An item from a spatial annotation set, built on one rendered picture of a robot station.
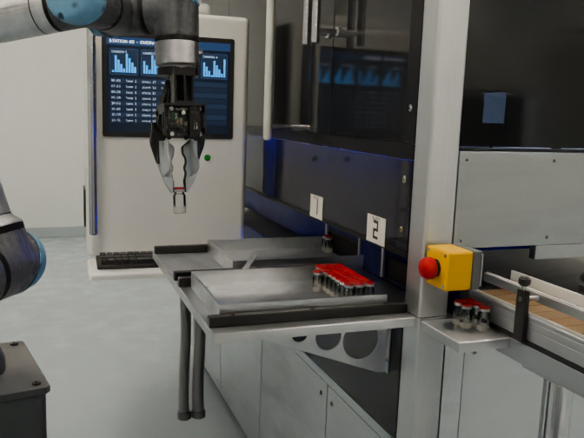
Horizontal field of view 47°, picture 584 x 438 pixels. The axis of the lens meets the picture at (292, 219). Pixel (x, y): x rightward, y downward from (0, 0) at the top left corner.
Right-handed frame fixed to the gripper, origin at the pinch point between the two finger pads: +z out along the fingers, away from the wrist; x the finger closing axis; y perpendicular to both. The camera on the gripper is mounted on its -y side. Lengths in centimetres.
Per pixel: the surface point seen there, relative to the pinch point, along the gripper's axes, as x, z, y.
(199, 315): 4.2, 25.0, -4.1
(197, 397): 27, 80, -105
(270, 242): 37, 19, -56
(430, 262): 41.1, 14.3, 17.6
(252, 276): 20.9, 22.1, -22.6
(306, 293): 29.6, 24.6, -12.1
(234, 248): 27, 20, -56
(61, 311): -9, 91, -309
